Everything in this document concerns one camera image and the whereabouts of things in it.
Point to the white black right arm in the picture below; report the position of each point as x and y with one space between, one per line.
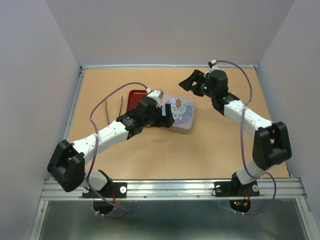
271 142

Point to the silver tin lid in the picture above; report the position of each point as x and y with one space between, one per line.
181 112

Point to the aluminium front rail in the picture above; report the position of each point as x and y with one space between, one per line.
170 190

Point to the red rectangular tray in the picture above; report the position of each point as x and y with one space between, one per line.
134 98

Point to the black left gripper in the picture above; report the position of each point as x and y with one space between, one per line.
163 121

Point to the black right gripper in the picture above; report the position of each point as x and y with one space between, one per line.
196 77

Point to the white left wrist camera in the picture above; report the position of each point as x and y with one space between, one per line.
156 94

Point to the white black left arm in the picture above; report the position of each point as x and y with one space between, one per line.
67 164

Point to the silver metal tongs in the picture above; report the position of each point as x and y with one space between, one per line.
113 109

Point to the square cookie tin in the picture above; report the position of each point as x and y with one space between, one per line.
182 128

